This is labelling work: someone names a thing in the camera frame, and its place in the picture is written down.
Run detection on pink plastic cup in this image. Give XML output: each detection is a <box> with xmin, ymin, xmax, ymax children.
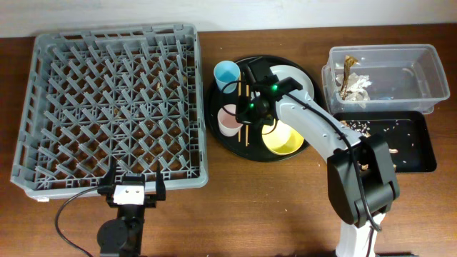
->
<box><xmin>217</xmin><ymin>104</ymin><xmax>243</xmax><ymax>137</ymax></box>

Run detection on grey plastic dishwasher rack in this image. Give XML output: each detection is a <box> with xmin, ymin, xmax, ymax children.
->
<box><xmin>11</xmin><ymin>24</ymin><xmax>209</xmax><ymax>201</ymax></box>

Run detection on round black serving tray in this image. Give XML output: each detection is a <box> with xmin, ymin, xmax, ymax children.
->
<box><xmin>204</xmin><ymin>55</ymin><xmax>324</xmax><ymax>162</ymax></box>

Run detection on black rectangular tray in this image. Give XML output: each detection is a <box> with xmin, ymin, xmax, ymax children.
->
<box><xmin>334</xmin><ymin>111</ymin><xmax>437</xmax><ymax>173</ymax></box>

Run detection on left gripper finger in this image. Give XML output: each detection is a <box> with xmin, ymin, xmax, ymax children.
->
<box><xmin>156</xmin><ymin>163</ymin><xmax>166</xmax><ymax>200</ymax></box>
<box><xmin>105</xmin><ymin>161</ymin><xmax>116</xmax><ymax>186</ymax></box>

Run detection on light blue plastic cup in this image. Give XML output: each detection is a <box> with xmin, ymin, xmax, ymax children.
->
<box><xmin>214</xmin><ymin>61</ymin><xmax>241</xmax><ymax>91</ymax></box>

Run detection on grey round plate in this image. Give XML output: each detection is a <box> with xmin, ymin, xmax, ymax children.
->
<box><xmin>269</xmin><ymin>65</ymin><xmax>314</xmax><ymax>101</ymax></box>

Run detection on yellow bowl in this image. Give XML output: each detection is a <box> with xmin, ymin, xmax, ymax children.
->
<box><xmin>261</xmin><ymin>121</ymin><xmax>304</xmax><ymax>156</ymax></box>

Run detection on gold foil wrapper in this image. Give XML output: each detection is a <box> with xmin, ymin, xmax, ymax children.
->
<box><xmin>339</xmin><ymin>55</ymin><xmax>358</xmax><ymax>100</ymax></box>

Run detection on food scraps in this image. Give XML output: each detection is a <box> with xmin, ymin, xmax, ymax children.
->
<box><xmin>341</xmin><ymin>119</ymin><xmax>418</xmax><ymax>172</ymax></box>

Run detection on left wooden chopstick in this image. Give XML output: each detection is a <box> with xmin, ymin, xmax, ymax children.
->
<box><xmin>237</xmin><ymin>73</ymin><xmax>243</xmax><ymax>142</ymax></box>

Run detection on white paper napkin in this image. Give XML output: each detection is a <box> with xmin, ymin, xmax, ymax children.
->
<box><xmin>343</xmin><ymin>72</ymin><xmax>372</xmax><ymax>101</ymax></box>

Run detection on right wooden chopstick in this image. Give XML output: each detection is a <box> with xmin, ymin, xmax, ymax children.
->
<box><xmin>245</xmin><ymin>84</ymin><xmax>251</xmax><ymax>147</ymax></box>

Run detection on wooden chopstick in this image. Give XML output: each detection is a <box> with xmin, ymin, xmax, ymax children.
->
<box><xmin>237</xmin><ymin>73</ymin><xmax>243</xmax><ymax>142</ymax></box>
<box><xmin>245</xmin><ymin>84</ymin><xmax>251</xmax><ymax>147</ymax></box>

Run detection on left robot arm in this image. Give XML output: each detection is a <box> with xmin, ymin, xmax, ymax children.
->
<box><xmin>97</xmin><ymin>162</ymin><xmax>166</xmax><ymax>257</ymax></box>

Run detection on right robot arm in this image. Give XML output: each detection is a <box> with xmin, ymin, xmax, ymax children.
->
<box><xmin>235</xmin><ymin>76</ymin><xmax>400</xmax><ymax>256</ymax></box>

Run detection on clear plastic bin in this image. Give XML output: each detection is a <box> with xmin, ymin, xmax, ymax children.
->
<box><xmin>321</xmin><ymin>44</ymin><xmax>451</xmax><ymax>114</ymax></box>

